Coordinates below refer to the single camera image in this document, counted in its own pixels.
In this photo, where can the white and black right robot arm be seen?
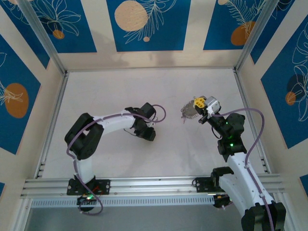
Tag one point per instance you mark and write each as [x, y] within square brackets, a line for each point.
[240, 173]

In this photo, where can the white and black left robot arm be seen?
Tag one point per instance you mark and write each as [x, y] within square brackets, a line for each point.
[113, 121]

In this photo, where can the circuit board with green light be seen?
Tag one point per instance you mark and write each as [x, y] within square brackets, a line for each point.
[87, 198]
[221, 198]

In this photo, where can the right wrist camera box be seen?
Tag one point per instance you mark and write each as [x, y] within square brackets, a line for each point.
[213, 103]

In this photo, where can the aluminium side frame rail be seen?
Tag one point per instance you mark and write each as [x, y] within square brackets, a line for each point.
[244, 96]
[53, 120]

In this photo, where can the long aluminium frame rail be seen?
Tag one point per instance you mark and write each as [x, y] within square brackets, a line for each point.
[156, 185]

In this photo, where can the aluminium corner post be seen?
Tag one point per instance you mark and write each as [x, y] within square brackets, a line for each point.
[41, 29]
[252, 33]

